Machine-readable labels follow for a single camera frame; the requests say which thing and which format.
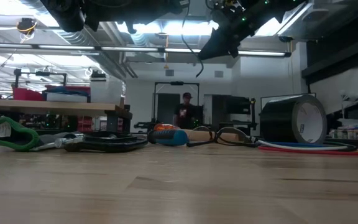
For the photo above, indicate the white storage box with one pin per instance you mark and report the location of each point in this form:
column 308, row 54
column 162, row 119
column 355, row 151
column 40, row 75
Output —
column 107, row 91

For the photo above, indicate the black and grey work glove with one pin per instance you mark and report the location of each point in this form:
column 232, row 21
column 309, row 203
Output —
column 31, row 138

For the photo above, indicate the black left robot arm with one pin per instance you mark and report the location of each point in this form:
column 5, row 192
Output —
column 64, row 12

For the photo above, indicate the long ceiling light bar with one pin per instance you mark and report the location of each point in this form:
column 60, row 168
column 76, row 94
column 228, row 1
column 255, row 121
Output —
column 129, row 48

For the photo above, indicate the small red bin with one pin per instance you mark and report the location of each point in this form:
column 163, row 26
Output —
column 26, row 94

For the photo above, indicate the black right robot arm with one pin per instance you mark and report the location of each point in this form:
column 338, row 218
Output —
column 272, row 12

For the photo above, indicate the wooden workbench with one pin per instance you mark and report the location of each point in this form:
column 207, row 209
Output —
column 42, row 107

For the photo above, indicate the black cabinet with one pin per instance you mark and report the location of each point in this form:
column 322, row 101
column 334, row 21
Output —
column 228, row 109

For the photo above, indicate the black C-clamp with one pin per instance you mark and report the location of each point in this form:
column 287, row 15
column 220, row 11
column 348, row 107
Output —
column 110, row 144

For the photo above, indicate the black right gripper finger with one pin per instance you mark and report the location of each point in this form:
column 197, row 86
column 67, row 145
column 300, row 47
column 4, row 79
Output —
column 219, row 46

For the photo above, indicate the black rig frame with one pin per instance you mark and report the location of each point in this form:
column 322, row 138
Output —
column 176, row 83

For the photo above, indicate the person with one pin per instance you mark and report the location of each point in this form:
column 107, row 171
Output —
column 184, row 112

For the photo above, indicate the clear safety glasses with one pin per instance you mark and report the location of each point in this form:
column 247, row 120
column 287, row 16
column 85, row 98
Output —
column 228, row 135

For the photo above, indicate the black and blue screwdriver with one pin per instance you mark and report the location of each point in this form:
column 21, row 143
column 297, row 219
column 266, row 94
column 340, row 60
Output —
column 169, row 137

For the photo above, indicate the black duct tape roll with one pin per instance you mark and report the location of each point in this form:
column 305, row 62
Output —
column 278, row 121

